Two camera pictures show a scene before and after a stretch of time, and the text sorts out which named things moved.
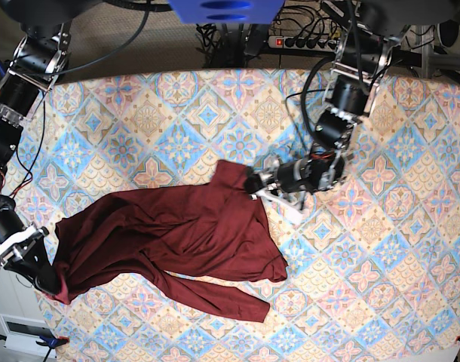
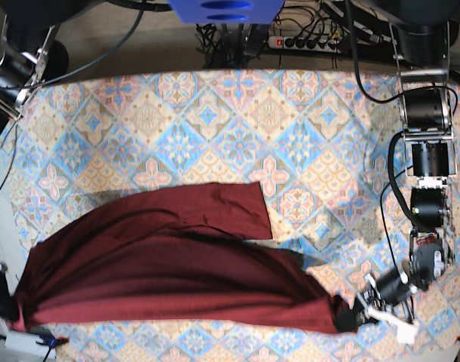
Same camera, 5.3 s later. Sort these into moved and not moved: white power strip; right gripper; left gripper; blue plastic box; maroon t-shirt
Moved: left gripper; maroon t-shirt; right gripper
Not moved: blue plastic box; white power strip
